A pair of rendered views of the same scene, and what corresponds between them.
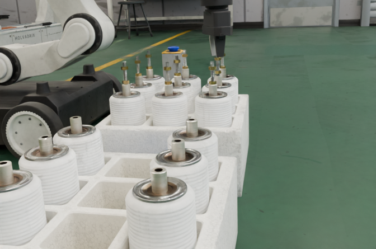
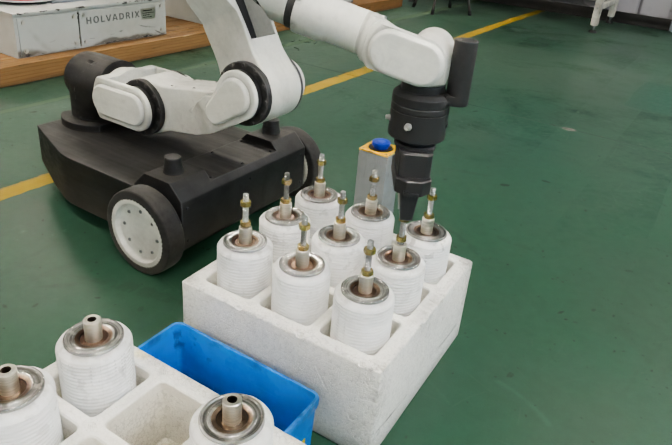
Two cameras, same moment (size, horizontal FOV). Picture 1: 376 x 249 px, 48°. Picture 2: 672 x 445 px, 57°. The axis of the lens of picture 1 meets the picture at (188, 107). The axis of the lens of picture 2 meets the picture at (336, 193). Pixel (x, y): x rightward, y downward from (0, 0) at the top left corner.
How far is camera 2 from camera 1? 0.49 m
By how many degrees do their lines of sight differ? 20
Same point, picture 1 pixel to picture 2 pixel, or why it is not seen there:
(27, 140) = (136, 237)
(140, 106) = (256, 268)
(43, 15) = not seen: outside the picture
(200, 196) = not seen: outside the picture
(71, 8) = (234, 50)
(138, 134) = (239, 314)
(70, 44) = (222, 108)
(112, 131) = (206, 295)
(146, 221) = not seen: outside the picture
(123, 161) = (164, 387)
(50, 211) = not seen: outside the picture
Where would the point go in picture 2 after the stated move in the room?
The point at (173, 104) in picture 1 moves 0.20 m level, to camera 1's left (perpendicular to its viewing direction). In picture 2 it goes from (296, 288) to (186, 257)
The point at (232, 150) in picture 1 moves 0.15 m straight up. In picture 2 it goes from (364, 394) to (375, 312)
